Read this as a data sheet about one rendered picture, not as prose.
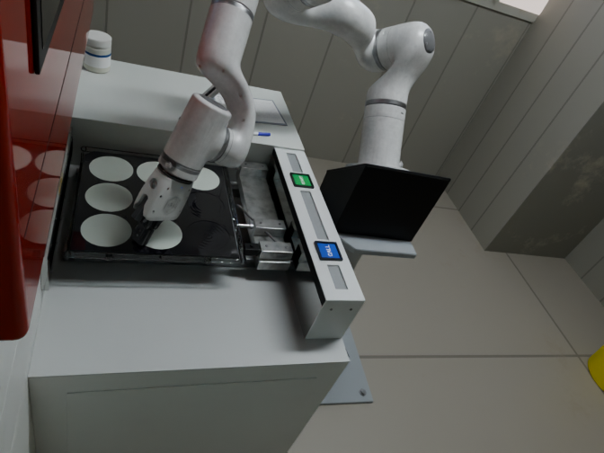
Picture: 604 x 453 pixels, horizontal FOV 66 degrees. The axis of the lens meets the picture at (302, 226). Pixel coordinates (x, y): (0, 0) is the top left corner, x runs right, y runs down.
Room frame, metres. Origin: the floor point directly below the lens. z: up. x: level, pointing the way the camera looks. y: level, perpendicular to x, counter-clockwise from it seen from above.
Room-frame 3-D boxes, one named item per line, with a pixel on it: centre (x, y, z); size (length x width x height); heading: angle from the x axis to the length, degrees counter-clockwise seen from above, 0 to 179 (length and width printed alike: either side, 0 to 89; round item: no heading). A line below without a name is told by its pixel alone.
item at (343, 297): (0.94, -0.01, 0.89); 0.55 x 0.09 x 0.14; 29
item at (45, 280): (0.70, 0.51, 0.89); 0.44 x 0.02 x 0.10; 29
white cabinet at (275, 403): (0.94, 0.28, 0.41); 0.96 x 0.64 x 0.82; 29
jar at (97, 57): (1.16, 0.72, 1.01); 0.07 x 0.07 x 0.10
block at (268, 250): (0.82, 0.04, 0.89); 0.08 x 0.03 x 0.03; 119
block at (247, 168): (1.11, 0.19, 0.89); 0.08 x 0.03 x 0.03; 119
